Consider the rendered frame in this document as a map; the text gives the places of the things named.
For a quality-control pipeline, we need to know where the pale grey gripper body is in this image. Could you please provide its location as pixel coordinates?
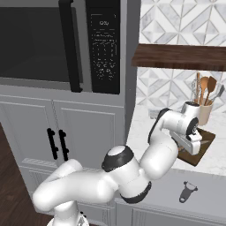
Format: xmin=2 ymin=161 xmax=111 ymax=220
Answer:
xmin=171 ymin=131 xmax=204 ymax=156

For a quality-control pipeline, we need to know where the dark wooden cutting board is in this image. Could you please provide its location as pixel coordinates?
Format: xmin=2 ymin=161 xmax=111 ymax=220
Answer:
xmin=176 ymin=126 xmax=217 ymax=168

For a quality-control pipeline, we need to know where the cream utensil pot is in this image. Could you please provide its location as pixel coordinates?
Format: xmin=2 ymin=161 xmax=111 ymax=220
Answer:
xmin=197 ymin=101 xmax=214 ymax=126

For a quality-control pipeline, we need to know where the grey peeler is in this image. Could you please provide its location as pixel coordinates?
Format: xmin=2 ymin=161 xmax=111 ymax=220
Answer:
xmin=178 ymin=181 xmax=199 ymax=204

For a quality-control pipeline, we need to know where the metal whisk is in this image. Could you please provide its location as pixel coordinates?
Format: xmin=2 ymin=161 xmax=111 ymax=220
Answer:
xmin=191 ymin=80 xmax=199 ymax=103

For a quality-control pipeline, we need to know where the thin wooden stick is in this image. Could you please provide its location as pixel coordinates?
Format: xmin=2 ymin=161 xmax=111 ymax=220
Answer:
xmin=195 ymin=72 xmax=202 ymax=104

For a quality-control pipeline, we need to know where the grey metal turner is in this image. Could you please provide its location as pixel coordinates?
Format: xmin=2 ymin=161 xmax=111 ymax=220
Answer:
xmin=209 ymin=85 xmax=225 ymax=106

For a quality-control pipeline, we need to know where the wooden spoon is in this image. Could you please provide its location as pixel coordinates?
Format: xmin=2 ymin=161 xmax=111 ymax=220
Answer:
xmin=200 ymin=76 xmax=209 ymax=106

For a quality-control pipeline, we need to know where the wooden spatula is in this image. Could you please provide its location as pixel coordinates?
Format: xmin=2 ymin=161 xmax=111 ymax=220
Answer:
xmin=205 ymin=76 xmax=218 ymax=106

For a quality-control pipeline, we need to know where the grey counter base cupboard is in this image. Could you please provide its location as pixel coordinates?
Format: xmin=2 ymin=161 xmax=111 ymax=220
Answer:
xmin=77 ymin=168 xmax=226 ymax=226

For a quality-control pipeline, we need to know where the grey cupboard door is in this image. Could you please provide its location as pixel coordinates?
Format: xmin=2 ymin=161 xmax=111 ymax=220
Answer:
xmin=52 ymin=99 xmax=126 ymax=170
xmin=0 ymin=94 xmax=60 ymax=166

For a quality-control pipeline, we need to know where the grey drawer front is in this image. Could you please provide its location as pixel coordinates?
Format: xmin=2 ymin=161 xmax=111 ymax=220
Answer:
xmin=19 ymin=157 xmax=102 ymax=204

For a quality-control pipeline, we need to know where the black microwave oven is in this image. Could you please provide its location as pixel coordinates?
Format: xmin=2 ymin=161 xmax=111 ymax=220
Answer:
xmin=0 ymin=0 xmax=122 ymax=95

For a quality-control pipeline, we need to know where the small grey wall socket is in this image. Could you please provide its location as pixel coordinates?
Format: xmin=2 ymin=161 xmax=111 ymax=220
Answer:
xmin=147 ymin=108 xmax=162 ymax=120

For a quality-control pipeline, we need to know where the dark wooden wall shelf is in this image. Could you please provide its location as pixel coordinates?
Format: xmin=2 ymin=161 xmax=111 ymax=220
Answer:
xmin=131 ymin=43 xmax=226 ymax=72

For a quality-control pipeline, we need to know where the black cupboard door handle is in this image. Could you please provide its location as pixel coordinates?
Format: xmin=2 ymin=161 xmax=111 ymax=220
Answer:
xmin=46 ymin=128 xmax=59 ymax=161
xmin=58 ymin=129 xmax=71 ymax=162

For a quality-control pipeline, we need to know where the black microwave door handle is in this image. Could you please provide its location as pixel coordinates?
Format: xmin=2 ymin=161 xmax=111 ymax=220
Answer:
xmin=58 ymin=0 xmax=84 ymax=94

